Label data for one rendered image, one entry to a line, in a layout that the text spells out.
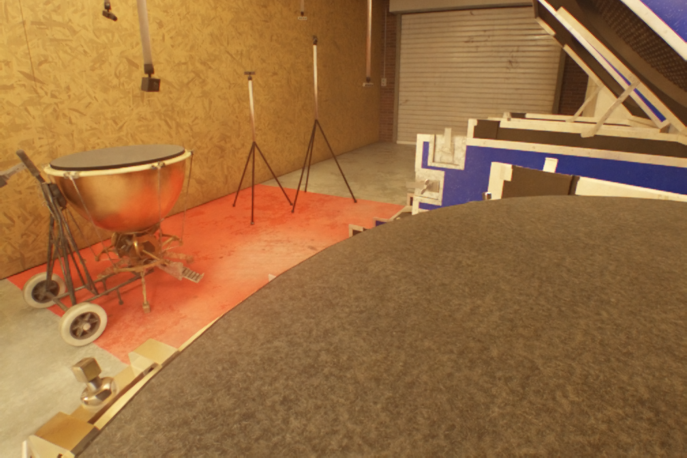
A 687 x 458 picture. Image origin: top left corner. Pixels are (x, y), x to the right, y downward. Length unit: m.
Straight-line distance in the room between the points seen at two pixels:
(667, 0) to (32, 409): 2.41
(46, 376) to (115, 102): 1.99
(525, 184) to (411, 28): 6.88
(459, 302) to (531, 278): 0.07
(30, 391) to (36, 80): 1.89
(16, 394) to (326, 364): 1.79
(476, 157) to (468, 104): 6.00
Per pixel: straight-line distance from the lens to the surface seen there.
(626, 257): 0.34
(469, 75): 7.18
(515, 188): 0.77
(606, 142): 2.05
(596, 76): 3.07
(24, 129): 2.88
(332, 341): 0.18
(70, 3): 3.09
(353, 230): 2.54
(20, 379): 1.99
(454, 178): 1.22
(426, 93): 7.32
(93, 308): 1.94
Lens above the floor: 1.10
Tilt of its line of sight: 18 degrees down
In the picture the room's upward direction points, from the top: straight up
